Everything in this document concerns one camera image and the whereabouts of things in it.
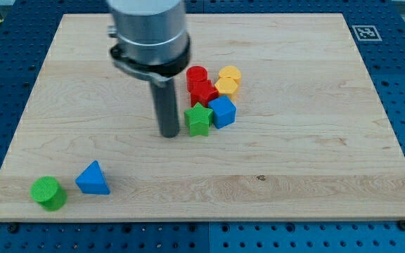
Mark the green star block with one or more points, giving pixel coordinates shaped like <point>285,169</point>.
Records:
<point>198,119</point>

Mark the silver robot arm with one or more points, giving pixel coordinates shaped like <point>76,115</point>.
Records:
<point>150,32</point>

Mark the green cylinder block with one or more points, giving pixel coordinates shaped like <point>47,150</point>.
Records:
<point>48,193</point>

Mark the white fiducial marker tag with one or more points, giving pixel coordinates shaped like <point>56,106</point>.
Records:
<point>366,33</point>

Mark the dark grey pointer rod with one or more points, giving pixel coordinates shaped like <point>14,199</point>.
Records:
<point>164,100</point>

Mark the wooden board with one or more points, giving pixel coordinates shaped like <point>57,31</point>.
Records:
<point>311,140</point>

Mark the blue cube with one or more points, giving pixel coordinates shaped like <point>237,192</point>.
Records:
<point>224,111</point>

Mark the red cylinder block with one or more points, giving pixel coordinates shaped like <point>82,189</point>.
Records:
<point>195,74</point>

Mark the yellow cylinder block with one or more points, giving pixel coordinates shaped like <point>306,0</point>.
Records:
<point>231,72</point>

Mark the blue triangle block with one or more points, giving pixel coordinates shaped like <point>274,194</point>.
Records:
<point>92,180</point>

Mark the yellow hexagon block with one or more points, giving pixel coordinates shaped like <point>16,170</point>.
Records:
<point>227,87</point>

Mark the red star block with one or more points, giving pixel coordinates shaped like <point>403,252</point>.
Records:
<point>203,93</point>

